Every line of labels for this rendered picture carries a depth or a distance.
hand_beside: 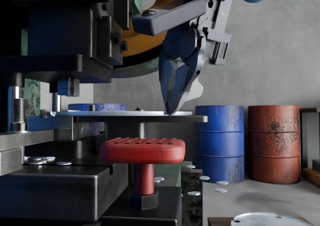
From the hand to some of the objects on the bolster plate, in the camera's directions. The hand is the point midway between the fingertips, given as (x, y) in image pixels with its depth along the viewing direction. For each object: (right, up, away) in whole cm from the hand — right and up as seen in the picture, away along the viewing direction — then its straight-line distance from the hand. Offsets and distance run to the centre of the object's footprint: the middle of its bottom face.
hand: (168, 107), depth 47 cm
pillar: (-27, -7, +22) cm, 35 cm away
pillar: (-29, -6, +5) cm, 30 cm away
